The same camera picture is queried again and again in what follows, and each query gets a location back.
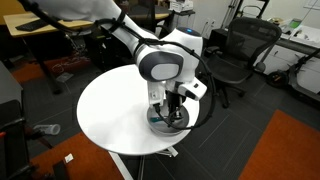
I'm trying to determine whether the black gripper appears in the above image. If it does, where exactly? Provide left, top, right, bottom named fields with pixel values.
left=165, top=89, right=184, bottom=120

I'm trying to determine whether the teal pen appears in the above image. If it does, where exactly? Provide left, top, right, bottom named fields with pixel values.
left=150, top=115, right=167, bottom=123

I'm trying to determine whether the grey bowl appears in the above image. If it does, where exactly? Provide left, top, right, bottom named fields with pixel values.
left=146, top=102, right=191, bottom=135

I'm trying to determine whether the white table base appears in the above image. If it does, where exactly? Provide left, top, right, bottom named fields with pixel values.
left=109, top=145, right=180, bottom=180

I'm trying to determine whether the black electric scooter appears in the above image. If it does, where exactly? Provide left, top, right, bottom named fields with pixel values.
left=265, top=49, right=320, bottom=105

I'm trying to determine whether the black mesh office chair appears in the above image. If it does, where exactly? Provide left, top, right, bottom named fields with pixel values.
left=202, top=16, right=283, bottom=110

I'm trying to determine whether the small white paper tag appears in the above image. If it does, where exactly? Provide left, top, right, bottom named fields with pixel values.
left=64, top=153, right=75, bottom=164

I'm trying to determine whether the clear plastic cup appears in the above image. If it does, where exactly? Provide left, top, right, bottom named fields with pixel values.
left=32, top=123, right=62, bottom=136

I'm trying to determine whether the wooden desk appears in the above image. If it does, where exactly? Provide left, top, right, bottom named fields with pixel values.
left=3, top=11, right=96, bottom=96

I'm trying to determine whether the white desk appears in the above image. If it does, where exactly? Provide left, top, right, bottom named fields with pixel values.
left=255, top=18, right=320, bottom=95

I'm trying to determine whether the black stand with orange clamp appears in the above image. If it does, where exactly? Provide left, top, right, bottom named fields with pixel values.
left=0, top=99, right=54, bottom=180

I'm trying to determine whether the black keyboard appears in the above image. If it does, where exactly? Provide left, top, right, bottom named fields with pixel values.
left=14, top=18, right=50, bottom=33

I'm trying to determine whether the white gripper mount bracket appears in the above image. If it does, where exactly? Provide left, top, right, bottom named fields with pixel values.
left=147, top=80, right=167, bottom=108

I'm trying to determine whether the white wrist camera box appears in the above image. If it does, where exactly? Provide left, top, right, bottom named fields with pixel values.
left=177, top=77, right=208, bottom=102

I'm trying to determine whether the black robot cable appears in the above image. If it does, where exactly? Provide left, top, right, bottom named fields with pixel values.
left=18, top=0, right=217, bottom=131

